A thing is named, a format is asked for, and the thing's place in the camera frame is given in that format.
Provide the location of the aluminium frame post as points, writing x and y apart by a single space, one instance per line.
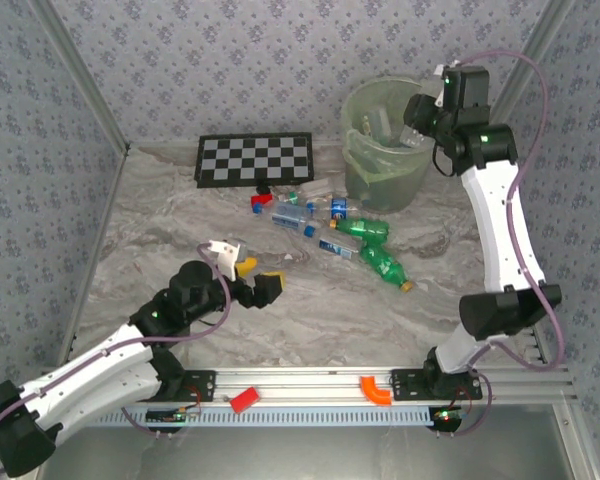
83 75
548 25

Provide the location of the small circuit board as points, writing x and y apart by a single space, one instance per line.
445 417
165 416

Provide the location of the black mounting plate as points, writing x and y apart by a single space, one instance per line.
197 395
405 385

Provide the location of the clear bottle green cap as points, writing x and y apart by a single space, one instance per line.
317 189

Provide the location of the red block board stand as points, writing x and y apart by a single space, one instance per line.
261 201

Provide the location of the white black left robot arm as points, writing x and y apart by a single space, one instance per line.
90 365

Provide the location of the aluminium extrusion rail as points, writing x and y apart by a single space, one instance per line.
305 385

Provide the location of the translucent green lined bin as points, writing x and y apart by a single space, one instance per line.
380 170

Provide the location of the clear plastic bottle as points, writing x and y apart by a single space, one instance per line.
414 139

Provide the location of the clear bottle pale blue label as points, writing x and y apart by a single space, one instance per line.
290 216

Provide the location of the clear bottle blue white label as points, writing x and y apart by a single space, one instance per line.
336 247

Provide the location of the clear bottle white cap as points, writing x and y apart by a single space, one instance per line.
380 122

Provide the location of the red plastic block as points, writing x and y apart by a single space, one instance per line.
245 400

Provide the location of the black white checkerboard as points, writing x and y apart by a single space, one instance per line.
255 160

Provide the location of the green bottle yellow cap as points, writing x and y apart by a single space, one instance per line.
382 262

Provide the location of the green bottle orange cap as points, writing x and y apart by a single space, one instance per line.
365 228

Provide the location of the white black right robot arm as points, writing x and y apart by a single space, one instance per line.
500 225

